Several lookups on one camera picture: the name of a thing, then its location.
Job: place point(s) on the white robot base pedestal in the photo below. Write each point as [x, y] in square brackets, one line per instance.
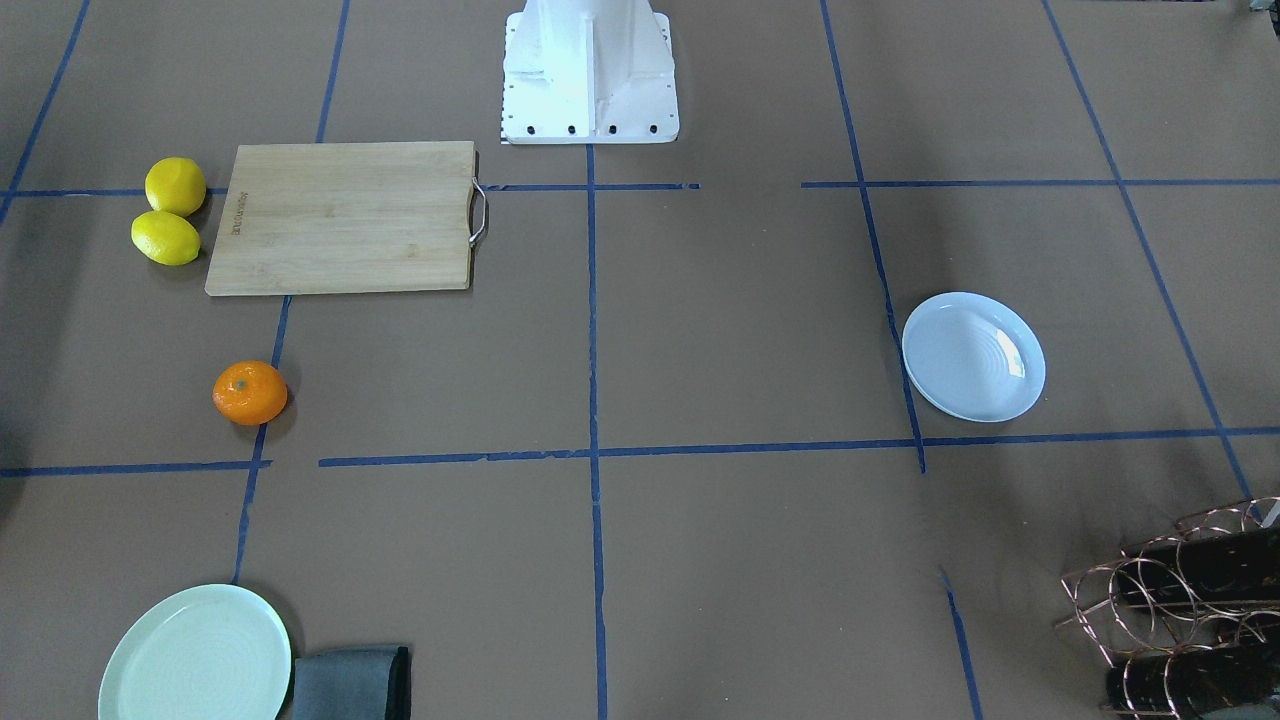
[588, 72]

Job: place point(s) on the lower yellow lemon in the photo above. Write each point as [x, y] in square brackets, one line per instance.
[165, 238]

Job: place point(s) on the yellow lemon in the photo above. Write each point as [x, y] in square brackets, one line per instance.
[165, 238]
[175, 185]

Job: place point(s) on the dark glass wine bottle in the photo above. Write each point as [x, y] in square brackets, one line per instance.
[1240, 570]

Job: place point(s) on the light blue plate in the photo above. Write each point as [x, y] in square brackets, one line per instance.
[973, 357]

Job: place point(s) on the light green plate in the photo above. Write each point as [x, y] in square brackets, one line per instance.
[214, 651]

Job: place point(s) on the upper yellow lemon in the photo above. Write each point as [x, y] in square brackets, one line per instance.
[175, 185]

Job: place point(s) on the folded grey cloth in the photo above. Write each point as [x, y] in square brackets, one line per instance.
[361, 682]

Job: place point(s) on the orange fruit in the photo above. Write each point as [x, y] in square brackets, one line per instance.
[250, 393]

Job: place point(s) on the copper wire bottle rack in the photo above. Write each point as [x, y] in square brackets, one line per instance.
[1187, 622]

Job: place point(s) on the wooden cutting board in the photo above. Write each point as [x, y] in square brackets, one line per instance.
[375, 217]

